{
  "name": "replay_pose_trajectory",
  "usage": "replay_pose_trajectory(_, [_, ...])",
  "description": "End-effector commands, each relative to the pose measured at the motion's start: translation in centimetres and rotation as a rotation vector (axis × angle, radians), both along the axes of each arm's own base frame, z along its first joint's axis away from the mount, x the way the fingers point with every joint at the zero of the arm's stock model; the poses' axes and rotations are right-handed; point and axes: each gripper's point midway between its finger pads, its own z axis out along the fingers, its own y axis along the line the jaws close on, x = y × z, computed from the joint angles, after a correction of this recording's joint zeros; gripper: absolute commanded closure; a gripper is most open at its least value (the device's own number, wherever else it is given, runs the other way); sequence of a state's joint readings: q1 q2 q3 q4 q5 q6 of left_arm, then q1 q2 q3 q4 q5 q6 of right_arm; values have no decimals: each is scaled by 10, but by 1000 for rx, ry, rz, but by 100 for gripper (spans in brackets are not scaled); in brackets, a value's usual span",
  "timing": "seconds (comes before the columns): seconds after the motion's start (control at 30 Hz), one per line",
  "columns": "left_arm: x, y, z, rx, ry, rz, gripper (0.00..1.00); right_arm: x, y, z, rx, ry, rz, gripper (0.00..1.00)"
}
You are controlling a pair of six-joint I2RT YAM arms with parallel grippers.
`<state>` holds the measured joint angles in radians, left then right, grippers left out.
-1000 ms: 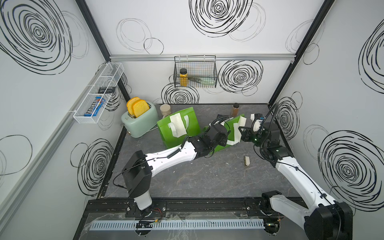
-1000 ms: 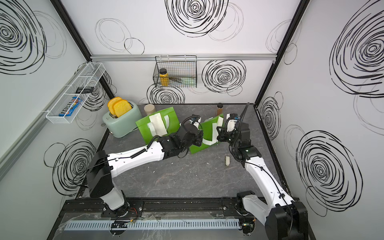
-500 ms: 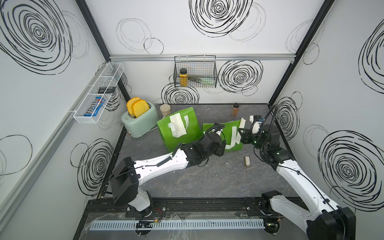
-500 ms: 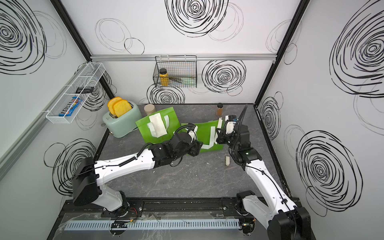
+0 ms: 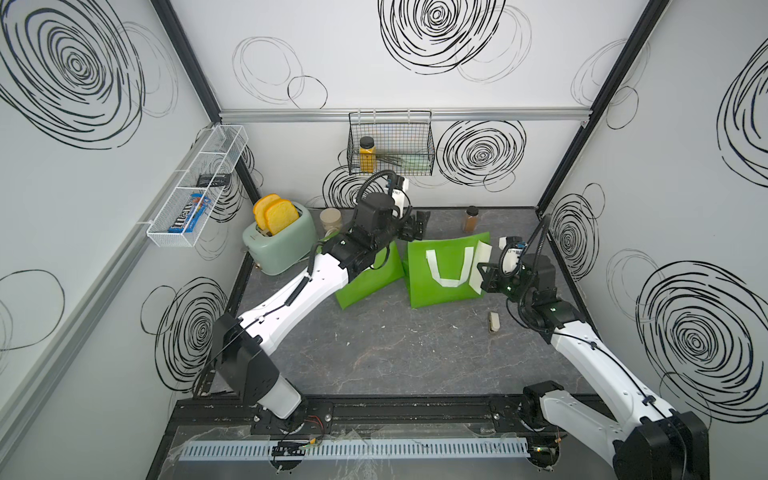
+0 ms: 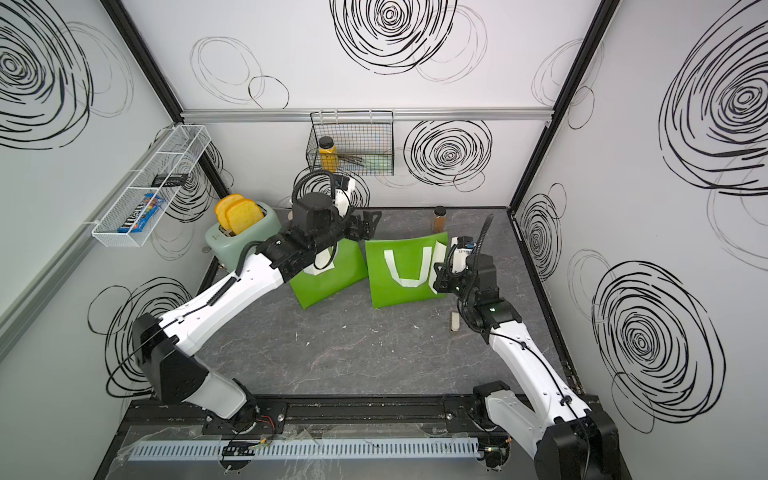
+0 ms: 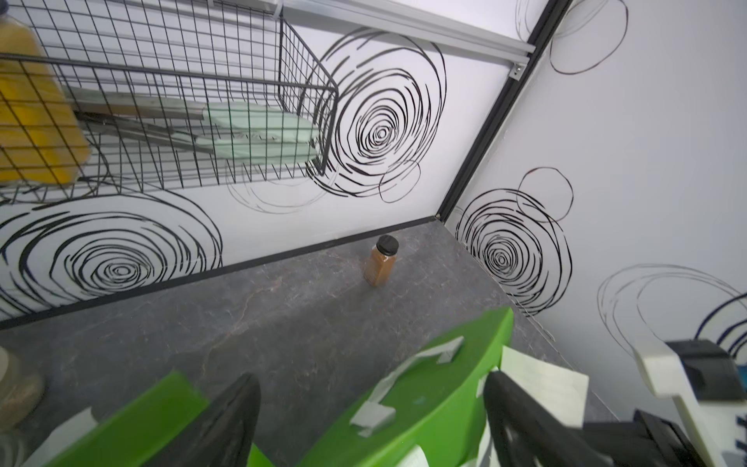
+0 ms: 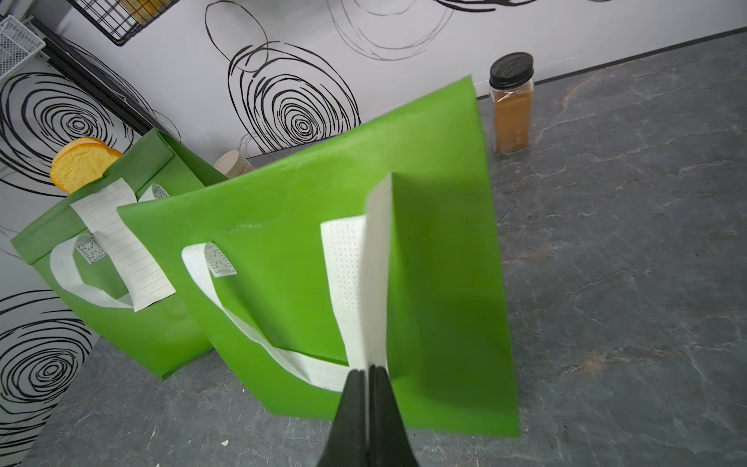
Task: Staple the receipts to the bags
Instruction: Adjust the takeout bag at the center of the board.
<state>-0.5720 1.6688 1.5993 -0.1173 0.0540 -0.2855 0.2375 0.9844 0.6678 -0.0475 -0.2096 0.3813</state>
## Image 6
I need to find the beige stapler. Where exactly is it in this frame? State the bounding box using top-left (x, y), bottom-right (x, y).
top-left (450, 311), bottom-right (461, 333)

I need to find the green bag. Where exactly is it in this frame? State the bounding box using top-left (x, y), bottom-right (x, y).
top-left (365, 233), bottom-right (449, 309)
top-left (290, 239), bottom-right (368, 309)

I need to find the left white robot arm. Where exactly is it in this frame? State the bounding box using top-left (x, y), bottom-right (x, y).
top-left (126, 192), bottom-right (382, 422)

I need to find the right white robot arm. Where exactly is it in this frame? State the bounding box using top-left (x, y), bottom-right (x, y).
top-left (433, 247), bottom-right (624, 479)

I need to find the green packet in basket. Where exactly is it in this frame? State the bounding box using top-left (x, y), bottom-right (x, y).
top-left (361, 153), bottom-right (394, 175)

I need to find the brown bottle black cap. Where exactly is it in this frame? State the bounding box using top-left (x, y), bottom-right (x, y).
top-left (432, 206), bottom-right (447, 233)

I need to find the yellow juice bottle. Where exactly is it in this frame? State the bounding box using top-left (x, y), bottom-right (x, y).
top-left (318, 136), bottom-right (339, 173)

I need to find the front yellow toast slice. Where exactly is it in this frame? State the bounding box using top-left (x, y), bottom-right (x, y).
top-left (224, 199), bottom-right (264, 235)

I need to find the yellow toast slice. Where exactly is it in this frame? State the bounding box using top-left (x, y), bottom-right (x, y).
top-left (224, 199), bottom-right (264, 235)
top-left (215, 194), bottom-right (244, 230)

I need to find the mint green toaster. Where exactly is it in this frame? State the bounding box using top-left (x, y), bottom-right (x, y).
top-left (205, 202), bottom-right (282, 272)

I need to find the rear yellow toast slice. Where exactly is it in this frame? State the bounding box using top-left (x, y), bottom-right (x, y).
top-left (215, 194), bottom-right (244, 230)

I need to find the black small box on shelf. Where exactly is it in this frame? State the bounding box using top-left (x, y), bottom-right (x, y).
top-left (151, 173), bottom-right (189, 188)

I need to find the blue candy packet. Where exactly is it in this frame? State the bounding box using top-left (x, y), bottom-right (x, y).
top-left (117, 193), bottom-right (165, 234)

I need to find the black wire wall basket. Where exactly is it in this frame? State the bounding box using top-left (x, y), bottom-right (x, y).
top-left (305, 109), bottom-right (395, 176)

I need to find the white slotted cable duct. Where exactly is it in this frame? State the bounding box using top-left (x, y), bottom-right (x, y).
top-left (128, 437), bottom-right (482, 461)

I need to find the white wire wall shelf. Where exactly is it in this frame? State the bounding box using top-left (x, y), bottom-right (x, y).
top-left (91, 124), bottom-right (211, 248)

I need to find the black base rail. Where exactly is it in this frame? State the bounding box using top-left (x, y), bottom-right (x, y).
top-left (118, 394), bottom-right (504, 436)

